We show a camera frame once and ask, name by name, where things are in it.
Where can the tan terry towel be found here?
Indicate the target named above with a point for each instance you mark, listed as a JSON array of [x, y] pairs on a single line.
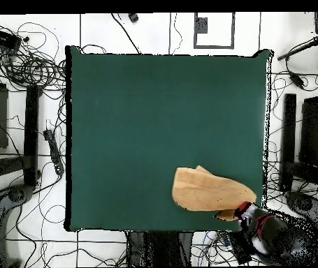
[[206, 192]]

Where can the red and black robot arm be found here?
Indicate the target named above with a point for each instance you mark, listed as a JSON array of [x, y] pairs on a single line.
[[276, 234]]

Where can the black power strip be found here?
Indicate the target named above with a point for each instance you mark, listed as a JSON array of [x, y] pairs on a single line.
[[53, 150], [237, 248]]

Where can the dark green tablecloth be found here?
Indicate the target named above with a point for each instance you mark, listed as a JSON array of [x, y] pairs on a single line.
[[147, 111]]

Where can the black power adapter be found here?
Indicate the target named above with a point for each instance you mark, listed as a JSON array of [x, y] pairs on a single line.
[[297, 80]]

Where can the black tripod rod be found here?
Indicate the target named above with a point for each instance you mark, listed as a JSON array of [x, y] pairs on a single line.
[[301, 48]]

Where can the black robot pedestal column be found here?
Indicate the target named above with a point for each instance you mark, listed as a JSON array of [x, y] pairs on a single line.
[[158, 248]]

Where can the black metal stand frame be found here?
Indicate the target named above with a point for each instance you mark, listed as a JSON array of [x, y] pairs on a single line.
[[31, 125], [288, 125]]

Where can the black switch box with ports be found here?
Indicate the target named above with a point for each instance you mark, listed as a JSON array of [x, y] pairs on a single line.
[[2, 37]]

